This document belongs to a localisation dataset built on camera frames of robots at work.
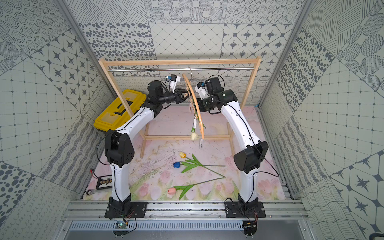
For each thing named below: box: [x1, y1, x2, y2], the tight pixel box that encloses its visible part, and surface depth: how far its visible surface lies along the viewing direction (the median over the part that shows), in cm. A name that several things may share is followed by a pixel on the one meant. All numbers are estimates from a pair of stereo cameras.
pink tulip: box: [167, 177, 226, 200], surface depth 81 cm
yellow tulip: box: [179, 151, 226, 178], surface depth 92 cm
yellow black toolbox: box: [93, 89, 147, 132], surface depth 93 cm
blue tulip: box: [173, 161, 226, 174], surface depth 90 cm
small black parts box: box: [95, 174, 113, 190], surface depth 83 cm
